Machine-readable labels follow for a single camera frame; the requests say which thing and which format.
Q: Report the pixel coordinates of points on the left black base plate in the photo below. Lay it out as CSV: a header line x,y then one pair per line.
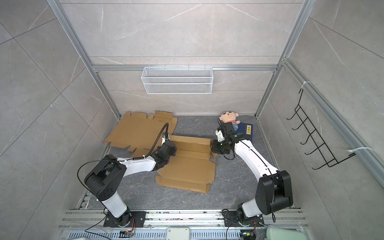
x,y
126,220

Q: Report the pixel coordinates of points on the aluminium mounting rail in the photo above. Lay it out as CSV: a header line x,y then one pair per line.
x,y
152,219

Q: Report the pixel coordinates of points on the pale green container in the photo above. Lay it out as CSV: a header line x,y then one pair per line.
x,y
273,233

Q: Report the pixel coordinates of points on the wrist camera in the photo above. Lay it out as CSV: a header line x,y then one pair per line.
x,y
219,135
165,138

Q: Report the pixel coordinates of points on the black wire hook rack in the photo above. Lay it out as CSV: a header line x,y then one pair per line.
x,y
313,134

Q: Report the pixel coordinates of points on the white wire mesh basket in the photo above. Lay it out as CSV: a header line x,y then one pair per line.
x,y
177,80

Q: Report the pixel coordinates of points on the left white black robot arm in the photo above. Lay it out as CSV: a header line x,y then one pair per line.
x,y
104,179

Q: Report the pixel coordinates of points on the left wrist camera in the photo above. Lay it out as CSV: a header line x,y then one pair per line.
x,y
165,138

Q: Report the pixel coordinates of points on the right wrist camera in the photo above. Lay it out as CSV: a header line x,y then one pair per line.
x,y
219,135

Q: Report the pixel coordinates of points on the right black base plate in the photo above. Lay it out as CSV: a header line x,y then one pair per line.
x,y
234,219

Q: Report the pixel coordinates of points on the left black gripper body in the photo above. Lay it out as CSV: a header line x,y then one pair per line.
x,y
174,152

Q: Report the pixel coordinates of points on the white electrical box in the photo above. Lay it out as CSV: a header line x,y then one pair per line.
x,y
178,233

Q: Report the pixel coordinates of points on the plush doll striped shirt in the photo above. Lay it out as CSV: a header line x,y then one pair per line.
x,y
230,117

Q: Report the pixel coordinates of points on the dark blue book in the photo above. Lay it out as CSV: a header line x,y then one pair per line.
x,y
246,129

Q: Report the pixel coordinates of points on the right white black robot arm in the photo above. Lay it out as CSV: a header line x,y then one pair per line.
x,y
274,190

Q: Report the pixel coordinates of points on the brown cardboard box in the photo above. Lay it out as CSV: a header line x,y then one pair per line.
x,y
192,168

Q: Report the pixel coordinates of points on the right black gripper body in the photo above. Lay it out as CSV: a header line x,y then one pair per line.
x,y
226,151

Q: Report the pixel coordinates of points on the flat brown cardboard sheet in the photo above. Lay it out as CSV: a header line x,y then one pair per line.
x,y
138,131

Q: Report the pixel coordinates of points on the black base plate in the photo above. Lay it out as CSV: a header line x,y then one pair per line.
x,y
234,219
126,220

